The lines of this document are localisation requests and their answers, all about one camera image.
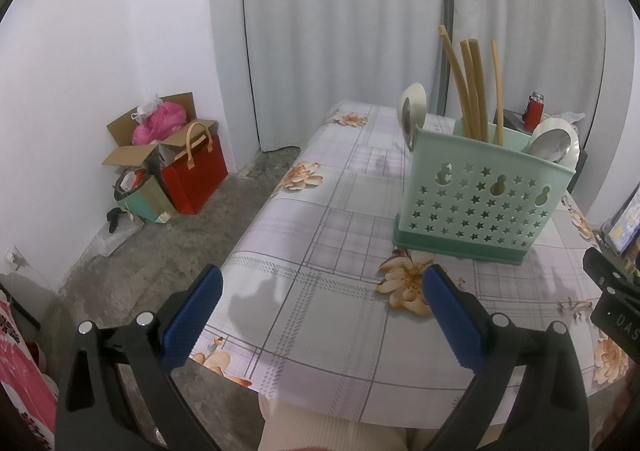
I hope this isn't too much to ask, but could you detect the green plastic utensil holder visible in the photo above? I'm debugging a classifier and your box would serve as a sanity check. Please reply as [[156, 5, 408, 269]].
[[392, 125, 576, 266]]

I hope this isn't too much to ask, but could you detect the white wall socket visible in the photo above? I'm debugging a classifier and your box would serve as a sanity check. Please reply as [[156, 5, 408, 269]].
[[5, 246, 28, 272]]

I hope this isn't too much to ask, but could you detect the pink plastic bag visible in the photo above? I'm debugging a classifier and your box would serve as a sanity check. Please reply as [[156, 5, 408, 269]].
[[132, 102, 187, 146]]

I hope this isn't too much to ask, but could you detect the open cardboard box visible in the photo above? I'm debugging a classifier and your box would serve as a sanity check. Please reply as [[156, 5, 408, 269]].
[[102, 92, 220, 182]]

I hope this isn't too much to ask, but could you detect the person's cream knit clothing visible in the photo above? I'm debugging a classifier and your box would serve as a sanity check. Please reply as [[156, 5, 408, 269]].
[[257, 403, 416, 451]]

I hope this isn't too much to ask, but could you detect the floral plaid tablecloth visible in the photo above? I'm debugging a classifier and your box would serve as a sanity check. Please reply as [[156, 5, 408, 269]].
[[192, 101, 631, 427]]

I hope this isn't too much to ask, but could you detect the wooden chopstick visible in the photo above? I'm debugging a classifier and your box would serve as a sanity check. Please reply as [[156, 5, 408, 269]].
[[469, 38, 491, 142], [438, 25, 473, 134], [490, 40, 506, 147], [460, 40, 483, 139]]

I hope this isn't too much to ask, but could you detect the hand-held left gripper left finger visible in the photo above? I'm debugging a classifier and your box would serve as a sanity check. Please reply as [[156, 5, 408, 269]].
[[55, 265, 223, 451]]

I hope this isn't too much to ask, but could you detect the grey curtain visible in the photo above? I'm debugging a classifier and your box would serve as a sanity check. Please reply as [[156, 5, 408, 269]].
[[207, 0, 621, 192]]

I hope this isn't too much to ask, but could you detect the smartphone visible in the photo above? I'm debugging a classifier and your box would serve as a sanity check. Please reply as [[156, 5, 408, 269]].
[[602, 181, 640, 257]]

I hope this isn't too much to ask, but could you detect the red thermos bottle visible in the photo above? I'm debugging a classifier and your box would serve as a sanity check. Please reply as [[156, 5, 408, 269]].
[[522, 92, 546, 131]]

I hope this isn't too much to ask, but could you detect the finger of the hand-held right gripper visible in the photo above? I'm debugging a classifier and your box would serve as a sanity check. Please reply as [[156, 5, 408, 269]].
[[582, 247, 640, 299]]

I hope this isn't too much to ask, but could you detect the clear plastic bag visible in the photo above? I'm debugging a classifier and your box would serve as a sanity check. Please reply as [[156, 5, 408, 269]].
[[92, 221, 146, 257]]

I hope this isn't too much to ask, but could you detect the red gift bag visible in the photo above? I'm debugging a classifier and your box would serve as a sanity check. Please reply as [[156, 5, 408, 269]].
[[161, 121, 229, 214]]

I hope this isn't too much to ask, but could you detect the teal paper bag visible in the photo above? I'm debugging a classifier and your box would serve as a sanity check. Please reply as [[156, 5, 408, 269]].
[[114, 166, 176, 224]]

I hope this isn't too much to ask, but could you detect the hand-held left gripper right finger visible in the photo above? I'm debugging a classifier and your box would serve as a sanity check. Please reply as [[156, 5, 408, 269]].
[[422, 265, 591, 451]]

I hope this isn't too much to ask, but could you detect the white plastic bag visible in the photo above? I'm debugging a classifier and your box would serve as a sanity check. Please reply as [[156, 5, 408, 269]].
[[132, 94, 163, 121]]

